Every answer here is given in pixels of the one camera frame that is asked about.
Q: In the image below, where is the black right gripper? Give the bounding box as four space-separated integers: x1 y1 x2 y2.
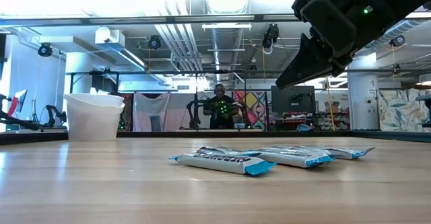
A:
275 0 358 90

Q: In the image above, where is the white blue-ended candy bar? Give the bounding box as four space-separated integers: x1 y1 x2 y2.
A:
248 147 337 169
169 152 277 177
296 145 376 160
197 145 263 158

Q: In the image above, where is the white plastic halloween bucket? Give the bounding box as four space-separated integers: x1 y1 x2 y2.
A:
63 92 125 142

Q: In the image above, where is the black computer monitor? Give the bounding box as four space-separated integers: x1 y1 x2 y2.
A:
271 85 317 114

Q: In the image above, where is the black ceiling spotlight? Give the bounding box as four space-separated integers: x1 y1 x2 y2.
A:
37 42 54 57
262 24 280 50
390 34 407 47
147 34 162 50

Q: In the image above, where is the shelf with goods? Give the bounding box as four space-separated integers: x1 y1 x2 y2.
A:
274 111 350 132

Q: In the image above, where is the colourful geometric panel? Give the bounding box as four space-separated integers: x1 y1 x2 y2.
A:
234 89 267 130

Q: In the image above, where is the white round column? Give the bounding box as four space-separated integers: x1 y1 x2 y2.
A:
347 57 380 130

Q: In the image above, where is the person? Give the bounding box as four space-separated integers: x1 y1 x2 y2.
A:
203 83 240 130

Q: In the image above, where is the ceiling light fixture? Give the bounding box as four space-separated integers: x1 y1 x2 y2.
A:
201 22 253 32

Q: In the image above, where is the leaf patterned panel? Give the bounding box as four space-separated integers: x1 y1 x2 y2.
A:
378 88 431 133

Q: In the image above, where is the white hanging cloth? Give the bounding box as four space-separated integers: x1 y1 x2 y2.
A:
133 91 171 133

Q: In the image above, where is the grey overhead beam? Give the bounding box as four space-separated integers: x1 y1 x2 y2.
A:
0 13 304 28

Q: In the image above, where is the white ceiling unit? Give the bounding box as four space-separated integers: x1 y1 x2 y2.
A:
95 27 125 45

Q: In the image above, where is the tilted white red screen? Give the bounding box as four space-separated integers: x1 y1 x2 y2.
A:
8 89 28 117

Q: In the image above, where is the black aluminium table frame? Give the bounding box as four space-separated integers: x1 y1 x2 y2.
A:
0 129 431 146

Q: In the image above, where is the silver ribbed ceiling duct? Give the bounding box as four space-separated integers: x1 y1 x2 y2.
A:
210 27 243 83

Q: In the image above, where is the black background workstation frame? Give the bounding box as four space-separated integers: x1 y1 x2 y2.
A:
65 68 270 133

